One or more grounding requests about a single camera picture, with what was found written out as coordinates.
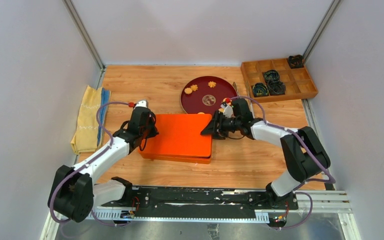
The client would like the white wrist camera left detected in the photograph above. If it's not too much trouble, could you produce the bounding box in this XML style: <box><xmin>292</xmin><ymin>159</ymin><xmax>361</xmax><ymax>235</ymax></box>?
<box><xmin>134</xmin><ymin>99</ymin><xmax>149</xmax><ymax>109</ymax></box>

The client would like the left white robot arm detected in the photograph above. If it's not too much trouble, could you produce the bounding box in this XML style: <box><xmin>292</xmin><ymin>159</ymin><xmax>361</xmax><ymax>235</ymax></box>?
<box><xmin>47</xmin><ymin>100</ymin><xmax>158</xmax><ymax>224</ymax></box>

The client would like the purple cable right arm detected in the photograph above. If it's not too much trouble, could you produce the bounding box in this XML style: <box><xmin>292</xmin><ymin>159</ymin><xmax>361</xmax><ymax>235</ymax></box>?
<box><xmin>228</xmin><ymin>96</ymin><xmax>337</xmax><ymax>231</ymax></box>

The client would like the rolled dark patterned tie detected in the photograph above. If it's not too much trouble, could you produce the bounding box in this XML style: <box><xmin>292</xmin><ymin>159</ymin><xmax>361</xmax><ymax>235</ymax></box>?
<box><xmin>251</xmin><ymin>82</ymin><xmax>270</xmax><ymax>98</ymax></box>
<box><xmin>287</xmin><ymin>54</ymin><xmax>305</xmax><ymax>69</ymax></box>
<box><xmin>262</xmin><ymin>69</ymin><xmax>280</xmax><ymax>84</ymax></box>
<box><xmin>267</xmin><ymin>80</ymin><xmax>286</xmax><ymax>96</ymax></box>

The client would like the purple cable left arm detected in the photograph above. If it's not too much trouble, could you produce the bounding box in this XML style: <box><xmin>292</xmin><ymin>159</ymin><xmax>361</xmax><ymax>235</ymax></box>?
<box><xmin>48</xmin><ymin>101</ymin><xmax>137</xmax><ymax>228</ymax></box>

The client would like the orange box lid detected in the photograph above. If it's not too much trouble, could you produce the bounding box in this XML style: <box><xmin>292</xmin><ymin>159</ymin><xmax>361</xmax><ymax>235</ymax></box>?
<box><xmin>138</xmin><ymin>113</ymin><xmax>213</xmax><ymax>163</ymax></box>

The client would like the plain round butter cookie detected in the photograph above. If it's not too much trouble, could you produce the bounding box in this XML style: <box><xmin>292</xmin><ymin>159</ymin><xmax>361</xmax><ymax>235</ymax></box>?
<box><xmin>183</xmin><ymin>87</ymin><xmax>194</xmax><ymax>95</ymax></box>

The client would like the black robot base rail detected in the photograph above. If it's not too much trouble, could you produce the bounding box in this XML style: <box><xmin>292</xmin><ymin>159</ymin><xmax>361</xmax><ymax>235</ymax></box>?
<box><xmin>87</xmin><ymin>185</ymin><xmax>299</xmax><ymax>224</ymax></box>

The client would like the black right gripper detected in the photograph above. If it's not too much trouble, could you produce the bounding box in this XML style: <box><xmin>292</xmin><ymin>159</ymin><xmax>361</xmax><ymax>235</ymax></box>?
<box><xmin>201</xmin><ymin>110</ymin><xmax>242</xmax><ymax>140</ymax></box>

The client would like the wooden compartment organizer box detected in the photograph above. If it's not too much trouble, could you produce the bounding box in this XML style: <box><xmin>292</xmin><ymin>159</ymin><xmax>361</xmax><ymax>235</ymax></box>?
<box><xmin>240</xmin><ymin>58</ymin><xmax>319</xmax><ymax>103</ymax></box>

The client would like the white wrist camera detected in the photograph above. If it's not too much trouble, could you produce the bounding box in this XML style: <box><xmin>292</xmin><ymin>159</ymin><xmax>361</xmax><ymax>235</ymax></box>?
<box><xmin>134</xmin><ymin>99</ymin><xmax>149</xmax><ymax>109</ymax></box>
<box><xmin>220</xmin><ymin>102</ymin><xmax>234</xmax><ymax>118</ymax></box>

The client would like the yellow blue cloth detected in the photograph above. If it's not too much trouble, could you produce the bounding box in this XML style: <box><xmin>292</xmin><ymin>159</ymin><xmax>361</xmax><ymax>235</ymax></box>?
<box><xmin>70</xmin><ymin>86</ymin><xmax>111</xmax><ymax>155</ymax></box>

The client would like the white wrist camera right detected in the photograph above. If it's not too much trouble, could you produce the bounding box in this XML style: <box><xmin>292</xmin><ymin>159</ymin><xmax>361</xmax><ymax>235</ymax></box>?
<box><xmin>220</xmin><ymin>102</ymin><xmax>234</xmax><ymax>118</ymax></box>

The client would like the dark red round plate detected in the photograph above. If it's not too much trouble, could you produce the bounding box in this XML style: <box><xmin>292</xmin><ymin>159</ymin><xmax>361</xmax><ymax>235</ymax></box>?
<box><xmin>180</xmin><ymin>76</ymin><xmax>238</xmax><ymax>115</ymax></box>

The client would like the orange cookie box tray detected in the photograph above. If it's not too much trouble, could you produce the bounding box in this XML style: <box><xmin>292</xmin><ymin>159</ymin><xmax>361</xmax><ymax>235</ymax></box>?
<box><xmin>139</xmin><ymin>151</ymin><xmax>212</xmax><ymax>164</ymax></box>

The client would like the flower butter cookie left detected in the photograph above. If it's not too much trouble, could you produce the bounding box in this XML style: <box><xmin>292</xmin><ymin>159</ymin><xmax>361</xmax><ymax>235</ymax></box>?
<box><xmin>189</xmin><ymin>84</ymin><xmax>198</xmax><ymax>92</ymax></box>

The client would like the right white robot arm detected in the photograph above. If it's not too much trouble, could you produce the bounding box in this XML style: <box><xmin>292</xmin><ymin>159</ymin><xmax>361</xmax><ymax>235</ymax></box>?
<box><xmin>200</xmin><ymin>96</ymin><xmax>336</xmax><ymax>209</ymax></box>

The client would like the flower butter cookie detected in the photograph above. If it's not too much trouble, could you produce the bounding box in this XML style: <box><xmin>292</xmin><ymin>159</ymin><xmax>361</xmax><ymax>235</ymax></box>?
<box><xmin>207</xmin><ymin>81</ymin><xmax>217</xmax><ymax>88</ymax></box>
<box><xmin>189</xmin><ymin>84</ymin><xmax>198</xmax><ymax>92</ymax></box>

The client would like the flower butter cookie upper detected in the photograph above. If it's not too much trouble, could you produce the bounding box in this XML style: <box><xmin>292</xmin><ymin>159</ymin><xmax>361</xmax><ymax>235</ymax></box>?
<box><xmin>207</xmin><ymin>81</ymin><xmax>217</xmax><ymax>88</ymax></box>

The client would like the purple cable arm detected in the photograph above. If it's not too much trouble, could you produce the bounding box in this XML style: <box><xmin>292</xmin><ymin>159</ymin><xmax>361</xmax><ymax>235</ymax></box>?
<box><xmin>228</xmin><ymin>96</ymin><xmax>337</xmax><ymax>231</ymax></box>
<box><xmin>48</xmin><ymin>101</ymin><xmax>137</xmax><ymax>228</ymax></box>

